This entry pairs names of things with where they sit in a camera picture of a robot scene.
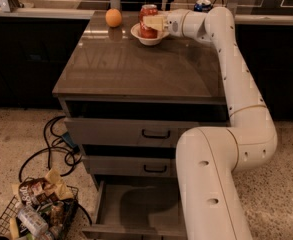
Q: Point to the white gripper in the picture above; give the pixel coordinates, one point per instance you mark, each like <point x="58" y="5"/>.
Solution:
<point x="174" y="24"/>

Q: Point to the red coke can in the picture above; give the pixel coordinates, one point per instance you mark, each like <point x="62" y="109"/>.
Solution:
<point x="147" y="10"/>

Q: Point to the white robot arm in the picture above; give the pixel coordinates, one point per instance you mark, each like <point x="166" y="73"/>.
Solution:
<point x="206" y="157"/>

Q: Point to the white paper bowl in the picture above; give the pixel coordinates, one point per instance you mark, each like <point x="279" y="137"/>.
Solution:
<point x="135" y="31"/>

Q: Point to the blue pepsi can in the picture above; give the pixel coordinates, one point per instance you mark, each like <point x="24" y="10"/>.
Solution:
<point x="203" y="6"/>

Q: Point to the orange fruit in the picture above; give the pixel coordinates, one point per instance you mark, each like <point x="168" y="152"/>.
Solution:
<point x="113" y="18"/>

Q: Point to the grey drawer cabinet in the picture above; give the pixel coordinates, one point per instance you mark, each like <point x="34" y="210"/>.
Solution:
<point x="111" y="75"/>

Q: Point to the top grey drawer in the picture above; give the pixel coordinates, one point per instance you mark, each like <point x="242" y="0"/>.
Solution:
<point x="120" y="132"/>

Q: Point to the middle grey drawer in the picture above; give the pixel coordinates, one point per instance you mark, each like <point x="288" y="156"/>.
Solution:
<point x="130" y="166"/>

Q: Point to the bottom open grey drawer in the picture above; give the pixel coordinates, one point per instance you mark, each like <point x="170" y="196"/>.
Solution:
<point x="138" y="209"/>

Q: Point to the brown snack bag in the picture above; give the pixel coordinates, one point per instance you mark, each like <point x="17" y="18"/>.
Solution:
<point x="39" y="191"/>

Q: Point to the clear plastic bottle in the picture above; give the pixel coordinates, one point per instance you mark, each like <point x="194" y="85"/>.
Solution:
<point x="31" y="220"/>

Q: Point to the yellow banana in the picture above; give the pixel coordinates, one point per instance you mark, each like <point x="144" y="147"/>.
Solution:
<point x="14" y="231"/>

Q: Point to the black wire basket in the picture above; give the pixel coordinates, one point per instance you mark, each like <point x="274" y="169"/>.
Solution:
<point x="58" y="215"/>

